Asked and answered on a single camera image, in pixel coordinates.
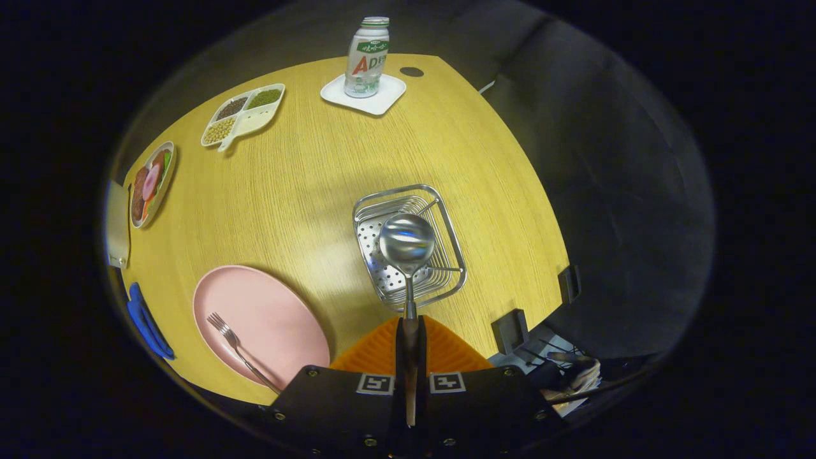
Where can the pale crumpled cloth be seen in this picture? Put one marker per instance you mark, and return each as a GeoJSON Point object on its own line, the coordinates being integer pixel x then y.
{"type": "Point", "coordinates": [580, 379]}

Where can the black backdrop cloth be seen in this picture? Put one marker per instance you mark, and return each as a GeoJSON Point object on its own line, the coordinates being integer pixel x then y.
{"type": "Point", "coordinates": [605, 191]}

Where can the green lettuce leaf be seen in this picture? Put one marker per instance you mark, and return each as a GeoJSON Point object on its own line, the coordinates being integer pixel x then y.
{"type": "Point", "coordinates": [166, 164]}

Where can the black table hole cap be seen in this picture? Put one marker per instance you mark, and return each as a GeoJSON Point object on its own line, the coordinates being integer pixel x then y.
{"type": "Point", "coordinates": [412, 71]}

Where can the pink plate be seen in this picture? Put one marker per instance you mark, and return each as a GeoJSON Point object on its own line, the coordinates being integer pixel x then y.
{"type": "Point", "coordinates": [274, 319]}

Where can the pile of yellow soybeans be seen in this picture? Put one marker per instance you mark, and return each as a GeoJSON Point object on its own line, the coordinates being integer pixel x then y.
{"type": "Point", "coordinates": [218, 131]}

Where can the orange carrot slice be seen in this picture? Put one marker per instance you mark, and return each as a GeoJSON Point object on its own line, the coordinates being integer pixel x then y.
{"type": "Point", "coordinates": [146, 210]}

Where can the black table clamp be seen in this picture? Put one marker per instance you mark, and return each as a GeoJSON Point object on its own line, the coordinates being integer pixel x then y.
{"type": "Point", "coordinates": [510, 331]}
{"type": "Point", "coordinates": [569, 284]}

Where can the white round food plate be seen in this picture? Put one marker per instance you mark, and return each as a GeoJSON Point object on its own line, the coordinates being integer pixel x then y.
{"type": "Point", "coordinates": [167, 185]}

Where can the pile of dark beans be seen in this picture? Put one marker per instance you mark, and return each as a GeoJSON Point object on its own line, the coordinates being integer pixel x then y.
{"type": "Point", "coordinates": [232, 108]}

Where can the white divided dish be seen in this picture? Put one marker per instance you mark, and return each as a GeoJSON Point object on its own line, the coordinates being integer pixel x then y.
{"type": "Point", "coordinates": [255, 120]}

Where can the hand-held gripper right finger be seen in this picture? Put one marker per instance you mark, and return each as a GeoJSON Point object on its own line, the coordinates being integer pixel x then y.
{"type": "Point", "coordinates": [421, 344]}

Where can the pink ham slice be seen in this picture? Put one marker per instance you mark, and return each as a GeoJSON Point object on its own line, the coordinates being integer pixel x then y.
{"type": "Point", "coordinates": [150, 182]}

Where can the white drink bottle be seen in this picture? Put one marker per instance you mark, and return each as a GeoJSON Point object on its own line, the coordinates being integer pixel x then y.
{"type": "Point", "coordinates": [366, 60]}

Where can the pile of green beans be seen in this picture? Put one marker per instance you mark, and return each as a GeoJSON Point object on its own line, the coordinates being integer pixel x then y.
{"type": "Point", "coordinates": [264, 98]}

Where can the small brown meat piece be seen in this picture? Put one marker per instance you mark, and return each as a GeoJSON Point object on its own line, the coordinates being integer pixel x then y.
{"type": "Point", "coordinates": [157, 160]}

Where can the white square coaster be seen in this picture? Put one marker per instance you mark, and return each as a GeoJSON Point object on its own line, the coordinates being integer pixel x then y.
{"type": "Point", "coordinates": [382, 102]}

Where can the long brown meat piece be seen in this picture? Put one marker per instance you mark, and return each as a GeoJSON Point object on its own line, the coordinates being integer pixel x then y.
{"type": "Point", "coordinates": [138, 194]}

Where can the white toaster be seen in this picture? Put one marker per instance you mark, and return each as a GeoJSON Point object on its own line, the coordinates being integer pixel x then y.
{"type": "Point", "coordinates": [118, 223]}

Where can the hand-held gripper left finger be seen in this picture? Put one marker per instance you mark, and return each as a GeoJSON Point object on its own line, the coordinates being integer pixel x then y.
{"type": "Point", "coordinates": [400, 344]}

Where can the blue folded towel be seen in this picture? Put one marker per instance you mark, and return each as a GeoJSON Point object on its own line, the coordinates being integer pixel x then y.
{"type": "Point", "coordinates": [146, 325]}

